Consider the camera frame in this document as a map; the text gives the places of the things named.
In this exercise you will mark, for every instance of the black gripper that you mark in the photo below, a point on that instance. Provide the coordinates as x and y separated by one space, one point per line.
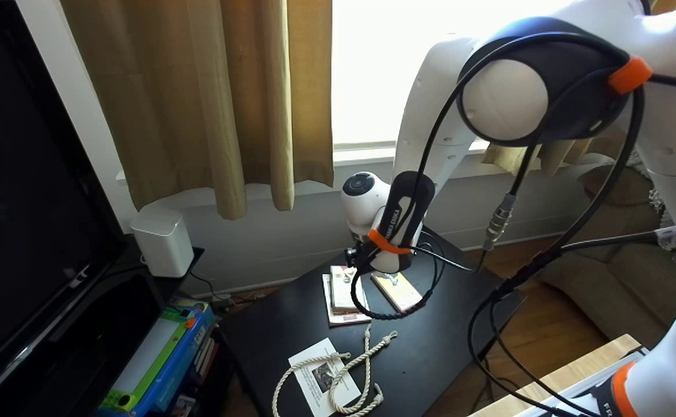
370 260

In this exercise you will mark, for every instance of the white book with small figure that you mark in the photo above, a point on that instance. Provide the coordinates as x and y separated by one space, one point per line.
344 292

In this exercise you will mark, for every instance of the white book with colourful illustration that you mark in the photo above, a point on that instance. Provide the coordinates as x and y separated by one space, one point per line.
350 319

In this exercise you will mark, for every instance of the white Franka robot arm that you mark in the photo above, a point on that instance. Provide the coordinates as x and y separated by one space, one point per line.
663 154

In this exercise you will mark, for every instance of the blue board game box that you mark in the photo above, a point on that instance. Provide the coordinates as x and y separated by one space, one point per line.
192 349

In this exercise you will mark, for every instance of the white box device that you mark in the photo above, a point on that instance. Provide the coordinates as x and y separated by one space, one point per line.
165 244

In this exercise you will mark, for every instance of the light wooden mounting board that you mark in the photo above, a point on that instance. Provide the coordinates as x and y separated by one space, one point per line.
561 381

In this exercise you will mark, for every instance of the wide tan curtain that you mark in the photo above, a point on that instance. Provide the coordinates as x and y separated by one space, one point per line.
201 93

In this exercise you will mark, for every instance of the beige sofa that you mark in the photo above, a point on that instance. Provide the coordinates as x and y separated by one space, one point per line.
616 286

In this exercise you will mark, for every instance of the black television stand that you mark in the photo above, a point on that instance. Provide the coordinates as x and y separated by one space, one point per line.
99 332

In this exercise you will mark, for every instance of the black television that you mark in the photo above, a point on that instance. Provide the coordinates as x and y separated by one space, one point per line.
28 193

